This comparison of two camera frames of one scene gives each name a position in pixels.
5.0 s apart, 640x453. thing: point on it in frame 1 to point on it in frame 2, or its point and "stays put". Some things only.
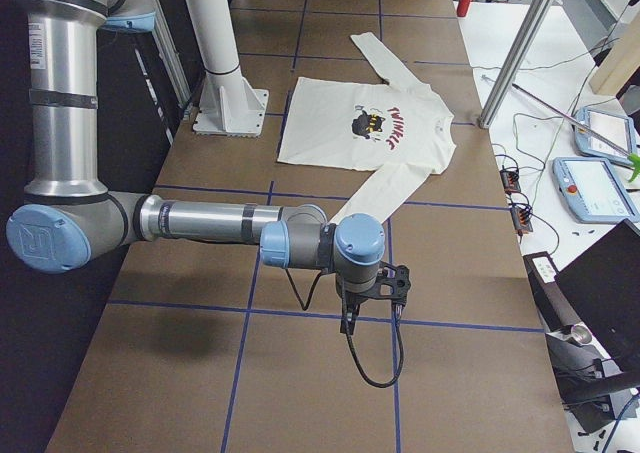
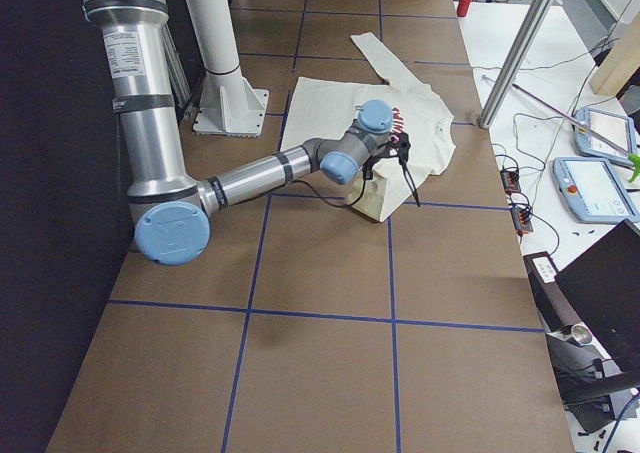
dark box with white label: (554, 306) stays put
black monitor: (603, 284) stays put
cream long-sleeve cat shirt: (400, 129) stays put
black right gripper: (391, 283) to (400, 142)
